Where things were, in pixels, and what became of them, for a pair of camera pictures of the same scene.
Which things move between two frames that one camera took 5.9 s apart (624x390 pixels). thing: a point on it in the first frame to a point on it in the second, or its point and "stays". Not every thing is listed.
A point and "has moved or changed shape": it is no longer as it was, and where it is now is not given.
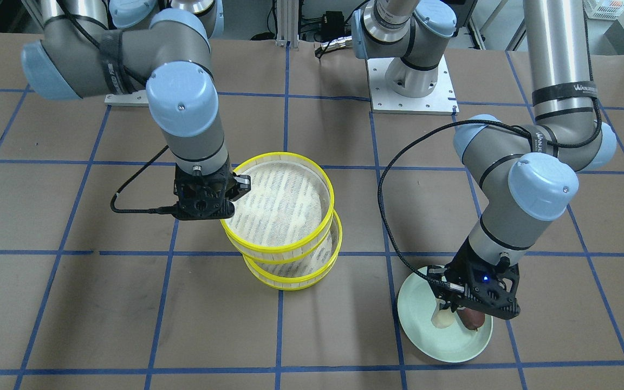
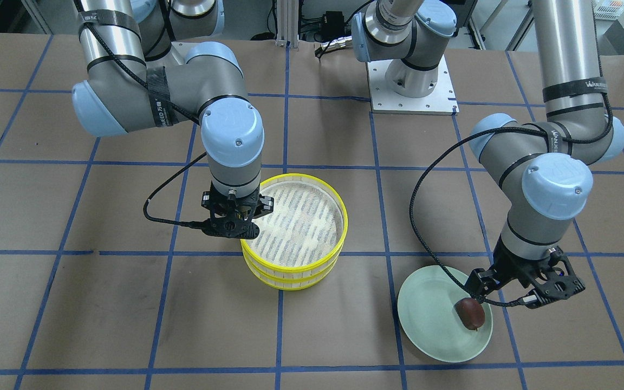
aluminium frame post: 287,23 stays
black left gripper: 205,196 to 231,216
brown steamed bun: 471,319 stays
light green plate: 416,306 stays
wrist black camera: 203,208 to 234,229
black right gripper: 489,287 to 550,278
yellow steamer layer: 287,213 has moved or changed shape
